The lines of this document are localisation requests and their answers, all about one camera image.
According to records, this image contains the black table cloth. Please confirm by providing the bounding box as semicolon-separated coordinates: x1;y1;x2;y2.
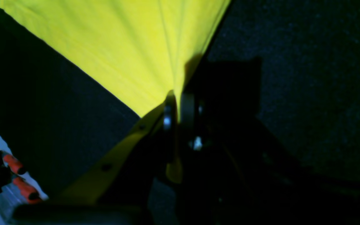
0;0;360;225

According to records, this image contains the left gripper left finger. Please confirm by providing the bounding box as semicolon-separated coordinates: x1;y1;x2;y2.
54;91;177;205

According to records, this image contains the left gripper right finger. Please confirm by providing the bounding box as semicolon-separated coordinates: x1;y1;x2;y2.
180;93;360;225

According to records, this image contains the yellow t-shirt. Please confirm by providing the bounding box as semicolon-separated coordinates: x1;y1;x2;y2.
0;0;231;185

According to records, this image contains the red black clamp left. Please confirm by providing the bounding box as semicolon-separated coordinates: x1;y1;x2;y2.
1;151;42;204

